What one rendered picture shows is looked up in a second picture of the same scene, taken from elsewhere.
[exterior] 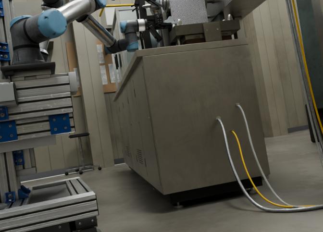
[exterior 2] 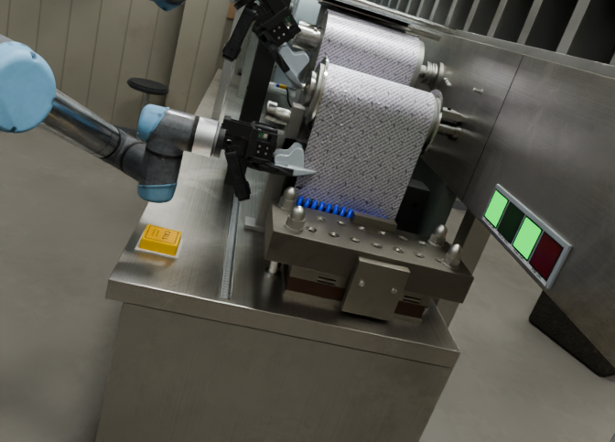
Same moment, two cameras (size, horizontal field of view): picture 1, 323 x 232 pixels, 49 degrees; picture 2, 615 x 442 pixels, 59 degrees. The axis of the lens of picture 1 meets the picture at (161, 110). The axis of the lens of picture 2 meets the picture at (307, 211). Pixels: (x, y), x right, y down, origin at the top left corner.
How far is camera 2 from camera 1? 150 cm
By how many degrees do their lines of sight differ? 23
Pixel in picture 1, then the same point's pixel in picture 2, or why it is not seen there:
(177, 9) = (331, 134)
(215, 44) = (359, 339)
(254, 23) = not seen: hidden behind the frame
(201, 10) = (400, 160)
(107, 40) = (87, 147)
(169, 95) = (164, 415)
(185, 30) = (297, 256)
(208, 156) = not seen: outside the picture
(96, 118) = (192, 68)
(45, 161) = (79, 98)
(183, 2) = (361, 118)
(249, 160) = not seen: outside the picture
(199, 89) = (255, 427)
